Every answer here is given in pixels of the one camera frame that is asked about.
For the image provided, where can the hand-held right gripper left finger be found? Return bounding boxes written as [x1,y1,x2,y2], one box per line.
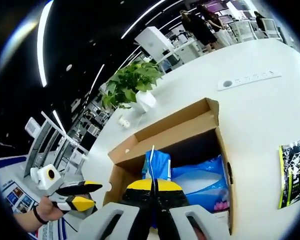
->
[76,177,156,240]

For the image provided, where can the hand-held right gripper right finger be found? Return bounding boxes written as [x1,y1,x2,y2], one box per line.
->
[153,177,232,240]

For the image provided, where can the blue plastic tissue pack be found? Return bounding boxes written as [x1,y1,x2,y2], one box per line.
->
[169,154,231,213]

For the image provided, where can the blue white wet wipes pack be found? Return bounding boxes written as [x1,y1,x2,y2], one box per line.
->
[141,146,172,181]

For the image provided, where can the brown cardboard shoe box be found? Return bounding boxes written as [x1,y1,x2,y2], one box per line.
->
[102,97,238,236]

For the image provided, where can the black green foil packet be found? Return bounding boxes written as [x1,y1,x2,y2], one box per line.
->
[277,136,300,210]

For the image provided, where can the person's left hand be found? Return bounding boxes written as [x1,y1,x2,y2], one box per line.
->
[36,196,66,223]

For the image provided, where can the white blue display board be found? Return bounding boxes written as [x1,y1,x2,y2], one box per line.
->
[0,154,77,240]

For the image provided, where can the black wristband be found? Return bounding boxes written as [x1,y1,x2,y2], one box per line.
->
[32,204,50,225]

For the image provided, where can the grey metal rack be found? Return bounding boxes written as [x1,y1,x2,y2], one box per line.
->
[24,111,90,177]

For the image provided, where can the white paper cup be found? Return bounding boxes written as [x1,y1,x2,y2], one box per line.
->
[117,115,130,130]

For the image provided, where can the ceiling light strip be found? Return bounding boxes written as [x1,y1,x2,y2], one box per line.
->
[90,63,106,94]
[36,0,55,88]
[120,0,185,39]

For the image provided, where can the green potted plant white pot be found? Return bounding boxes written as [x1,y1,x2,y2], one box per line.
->
[99,61,163,113]

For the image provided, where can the white table socket panel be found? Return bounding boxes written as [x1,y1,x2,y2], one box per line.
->
[217,69,283,91]

